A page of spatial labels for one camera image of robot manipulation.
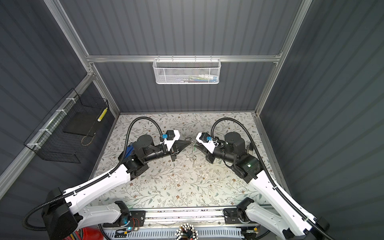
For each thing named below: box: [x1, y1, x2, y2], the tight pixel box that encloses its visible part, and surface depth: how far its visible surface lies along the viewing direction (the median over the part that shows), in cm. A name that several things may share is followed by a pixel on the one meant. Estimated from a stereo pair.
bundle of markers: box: [175, 223, 199, 240], surface depth 57 cm
